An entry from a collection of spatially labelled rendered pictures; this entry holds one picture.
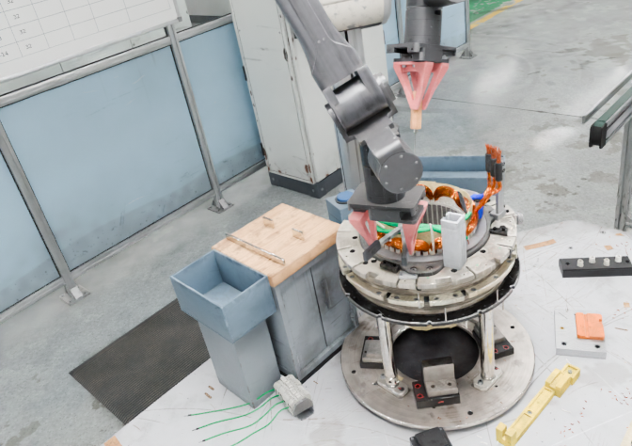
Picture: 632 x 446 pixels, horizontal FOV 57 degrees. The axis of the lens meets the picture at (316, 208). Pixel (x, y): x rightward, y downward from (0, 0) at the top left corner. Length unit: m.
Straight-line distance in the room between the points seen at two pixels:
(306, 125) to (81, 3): 1.28
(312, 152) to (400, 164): 2.65
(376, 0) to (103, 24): 1.95
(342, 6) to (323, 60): 0.58
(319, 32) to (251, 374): 0.69
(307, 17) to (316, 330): 0.69
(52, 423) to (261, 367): 1.57
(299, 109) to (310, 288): 2.19
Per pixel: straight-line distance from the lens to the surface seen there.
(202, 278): 1.20
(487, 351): 1.13
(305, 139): 3.35
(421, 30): 0.95
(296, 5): 0.76
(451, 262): 0.96
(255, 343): 1.16
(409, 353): 1.28
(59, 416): 2.66
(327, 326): 1.25
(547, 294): 1.43
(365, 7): 1.34
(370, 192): 0.83
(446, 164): 1.40
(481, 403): 1.16
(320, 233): 1.16
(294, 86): 3.24
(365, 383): 1.20
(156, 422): 1.30
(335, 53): 0.76
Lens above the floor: 1.68
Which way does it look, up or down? 29 degrees down
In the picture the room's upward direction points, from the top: 11 degrees counter-clockwise
